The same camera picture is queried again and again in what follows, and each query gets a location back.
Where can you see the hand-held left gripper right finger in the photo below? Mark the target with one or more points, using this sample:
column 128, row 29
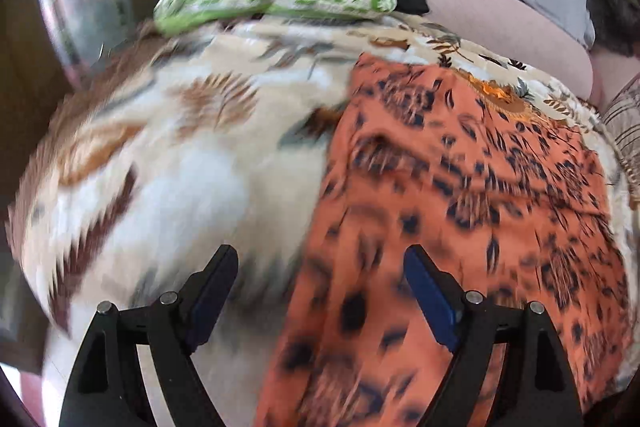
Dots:
column 431, row 303

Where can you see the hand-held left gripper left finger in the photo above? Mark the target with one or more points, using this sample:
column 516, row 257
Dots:
column 206, row 307

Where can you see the orange floral garment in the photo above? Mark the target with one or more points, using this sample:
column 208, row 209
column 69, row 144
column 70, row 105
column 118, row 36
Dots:
column 425, row 187

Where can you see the leaf print fleece blanket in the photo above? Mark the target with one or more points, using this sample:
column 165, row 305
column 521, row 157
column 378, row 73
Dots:
column 175, row 187

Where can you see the striped beige pillow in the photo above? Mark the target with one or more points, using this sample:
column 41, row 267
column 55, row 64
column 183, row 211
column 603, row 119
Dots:
column 627, row 127

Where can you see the pink quilted bedsheet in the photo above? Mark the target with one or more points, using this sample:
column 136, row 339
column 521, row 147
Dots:
column 490, row 22

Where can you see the dark fuzzy cloth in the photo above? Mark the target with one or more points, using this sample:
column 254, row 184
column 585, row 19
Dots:
column 612, row 17

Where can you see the wooden cabinet frame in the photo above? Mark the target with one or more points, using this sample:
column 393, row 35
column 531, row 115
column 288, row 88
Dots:
column 30, row 97

